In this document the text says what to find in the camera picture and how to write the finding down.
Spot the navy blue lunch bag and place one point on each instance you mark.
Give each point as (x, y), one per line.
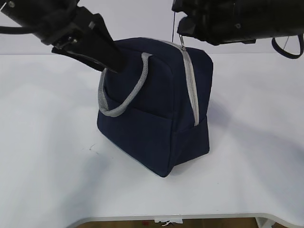
(155, 110)

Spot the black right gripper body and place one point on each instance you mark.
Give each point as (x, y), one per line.
(216, 22)

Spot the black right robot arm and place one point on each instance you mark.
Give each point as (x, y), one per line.
(272, 18)

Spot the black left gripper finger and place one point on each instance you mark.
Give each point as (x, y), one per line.
(90, 63)
(104, 52)

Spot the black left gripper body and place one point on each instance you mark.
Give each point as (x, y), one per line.
(69, 28)

